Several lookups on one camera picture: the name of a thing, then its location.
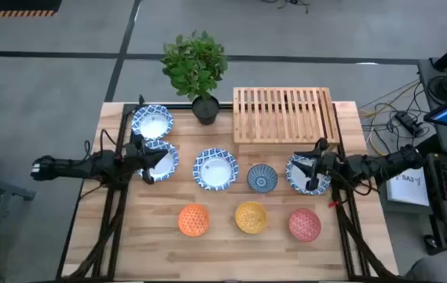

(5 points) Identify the grey chair seat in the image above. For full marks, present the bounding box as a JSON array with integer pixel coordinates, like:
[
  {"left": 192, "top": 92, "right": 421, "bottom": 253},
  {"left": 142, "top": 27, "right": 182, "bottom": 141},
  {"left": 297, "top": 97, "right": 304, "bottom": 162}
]
[{"left": 403, "top": 245, "right": 447, "bottom": 283}]

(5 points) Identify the green plant in black pot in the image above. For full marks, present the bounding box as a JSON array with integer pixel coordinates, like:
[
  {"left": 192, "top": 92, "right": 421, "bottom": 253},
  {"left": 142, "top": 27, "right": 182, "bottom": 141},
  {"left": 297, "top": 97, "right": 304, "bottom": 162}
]
[{"left": 160, "top": 30, "right": 229, "bottom": 126}]

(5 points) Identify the wooden slatted shelf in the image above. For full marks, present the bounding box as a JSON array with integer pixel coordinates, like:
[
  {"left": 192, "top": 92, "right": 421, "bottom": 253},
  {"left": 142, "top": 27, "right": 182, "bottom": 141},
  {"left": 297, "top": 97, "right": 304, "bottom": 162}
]
[{"left": 233, "top": 86, "right": 341, "bottom": 156}]

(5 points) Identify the black power adapter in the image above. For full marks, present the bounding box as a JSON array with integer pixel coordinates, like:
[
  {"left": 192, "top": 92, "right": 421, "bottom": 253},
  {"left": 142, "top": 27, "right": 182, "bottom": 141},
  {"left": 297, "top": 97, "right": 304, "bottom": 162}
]
[{"left": 394, "top": 111, "right": 420, "bottom": 137}]

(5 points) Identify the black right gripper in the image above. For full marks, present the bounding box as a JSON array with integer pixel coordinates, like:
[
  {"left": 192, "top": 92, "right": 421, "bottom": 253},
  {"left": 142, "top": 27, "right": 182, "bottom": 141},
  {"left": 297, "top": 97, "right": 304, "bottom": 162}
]
[{"left": 293, "top": 138, "right": 342, "bottom": 190}]

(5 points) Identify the coiled black cable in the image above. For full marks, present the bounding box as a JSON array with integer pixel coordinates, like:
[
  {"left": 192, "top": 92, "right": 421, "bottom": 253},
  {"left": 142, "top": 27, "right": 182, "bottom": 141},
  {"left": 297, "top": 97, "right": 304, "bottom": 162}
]
[{"left": 427, "top": 73, "right": 447, "bottom": 104}]

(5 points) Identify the black mat with hazard stripes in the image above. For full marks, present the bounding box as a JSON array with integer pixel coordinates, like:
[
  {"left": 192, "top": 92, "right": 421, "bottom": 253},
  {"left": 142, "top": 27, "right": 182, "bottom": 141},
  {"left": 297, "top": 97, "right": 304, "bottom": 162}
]
[{"left": 0, "top": 0, "right": 63, "bottom": 18}]

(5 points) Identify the blue bowl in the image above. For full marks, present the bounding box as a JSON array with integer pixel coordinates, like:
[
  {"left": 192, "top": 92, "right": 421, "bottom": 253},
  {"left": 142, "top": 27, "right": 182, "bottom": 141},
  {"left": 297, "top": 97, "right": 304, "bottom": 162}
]
[{"left": 247, "top": 164, "right": 279, "bottom": 193}]

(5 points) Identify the blue white patterned plate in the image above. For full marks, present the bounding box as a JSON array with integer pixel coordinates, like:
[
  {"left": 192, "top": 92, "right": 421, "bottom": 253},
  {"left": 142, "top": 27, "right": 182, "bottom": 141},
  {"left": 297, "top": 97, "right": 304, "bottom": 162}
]
[
  {"left": 285, "top": 153, "right": 332, "bottom": 196},
  {"left": 138, "top": 140, "right": 180, "bottom": 182},
  {"left": 192, "top": 147, "right": 240, "bottom": 192},
  {"left": 131, "top": 104, "right": 174, "bottom": 141}
]

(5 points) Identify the orange bowl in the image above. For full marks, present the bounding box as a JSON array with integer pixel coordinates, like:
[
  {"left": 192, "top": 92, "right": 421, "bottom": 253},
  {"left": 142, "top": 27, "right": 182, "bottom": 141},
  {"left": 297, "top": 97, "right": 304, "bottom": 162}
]
[{"left": 178, "top": 204, "right": 211, "bottom": 238}]

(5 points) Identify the white paper sheet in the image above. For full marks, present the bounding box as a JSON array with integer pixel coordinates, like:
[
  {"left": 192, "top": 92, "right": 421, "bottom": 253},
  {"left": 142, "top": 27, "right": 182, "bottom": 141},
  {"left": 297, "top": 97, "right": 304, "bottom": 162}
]
[{"left": 386, "top": 167, "right": 431, "bottom": 208}]

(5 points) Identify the grey metal stand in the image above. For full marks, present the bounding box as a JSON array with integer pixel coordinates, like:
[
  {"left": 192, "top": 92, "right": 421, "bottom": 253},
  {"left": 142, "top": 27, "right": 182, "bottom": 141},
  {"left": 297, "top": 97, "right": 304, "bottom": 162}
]
[{"left": 0, "top": 168, "right": 37, "bottom": 276}]

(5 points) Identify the yellow bowl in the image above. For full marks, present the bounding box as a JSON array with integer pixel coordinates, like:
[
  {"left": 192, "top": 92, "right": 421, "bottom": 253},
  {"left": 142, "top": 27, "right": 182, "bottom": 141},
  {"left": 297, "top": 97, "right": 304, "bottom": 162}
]
[{"left": 235, "top": 200, "right": 268, "bottom": 235}]

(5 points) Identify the yellow floor cable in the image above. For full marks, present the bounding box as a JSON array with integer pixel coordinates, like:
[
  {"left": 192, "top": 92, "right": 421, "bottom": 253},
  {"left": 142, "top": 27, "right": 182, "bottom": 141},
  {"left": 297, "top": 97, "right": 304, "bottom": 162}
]
[{"left": 358, "top": 80, "right": 421, "bottom": 156}]

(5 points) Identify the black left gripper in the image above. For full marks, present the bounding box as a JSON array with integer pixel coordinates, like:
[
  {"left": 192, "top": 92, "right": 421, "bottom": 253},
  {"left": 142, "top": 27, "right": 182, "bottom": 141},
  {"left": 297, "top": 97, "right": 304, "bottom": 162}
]
[{"left": 124, "top": 133, "right": 168, "bottom": 185}]

